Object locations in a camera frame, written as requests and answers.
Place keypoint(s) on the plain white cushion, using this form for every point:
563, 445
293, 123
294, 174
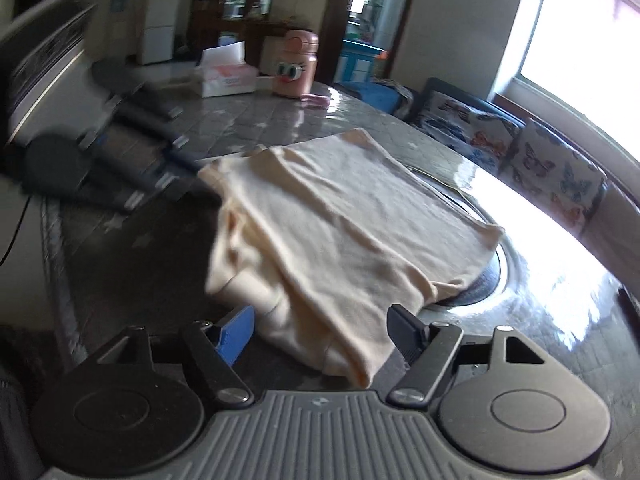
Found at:
617, 232

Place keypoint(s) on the blue cloth on chair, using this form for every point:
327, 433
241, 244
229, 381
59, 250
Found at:
370, 97

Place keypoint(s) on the white refrigerator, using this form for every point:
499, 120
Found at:
160, 20

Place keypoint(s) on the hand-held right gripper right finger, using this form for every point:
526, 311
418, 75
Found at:
405, 332

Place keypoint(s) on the window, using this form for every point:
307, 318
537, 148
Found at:
585, 35

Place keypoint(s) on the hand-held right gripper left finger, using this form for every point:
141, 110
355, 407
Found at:
235, 332

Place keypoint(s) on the white tissue box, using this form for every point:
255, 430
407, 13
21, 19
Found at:
225, 80

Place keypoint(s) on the dark blue sofa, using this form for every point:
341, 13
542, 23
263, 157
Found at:
435, 85

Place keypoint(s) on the butterfly print cushion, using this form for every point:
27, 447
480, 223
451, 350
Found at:
465, 130
555, 175

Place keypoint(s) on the pink cartoon face bottle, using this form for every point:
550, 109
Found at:
295, 70

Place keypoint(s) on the cream garment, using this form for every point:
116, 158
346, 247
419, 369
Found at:
340, 220

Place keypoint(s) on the blue cabinet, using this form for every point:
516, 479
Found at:
360, 57

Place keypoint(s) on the dark wooden door frame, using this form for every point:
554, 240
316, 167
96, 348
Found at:
332, 15

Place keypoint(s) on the round dark table inset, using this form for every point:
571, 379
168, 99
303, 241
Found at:
480, 280

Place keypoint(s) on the dark wooden cabinet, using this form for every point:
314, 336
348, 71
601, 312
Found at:
210, 5

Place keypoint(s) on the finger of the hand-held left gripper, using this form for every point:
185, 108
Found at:
185, 156
130, 172

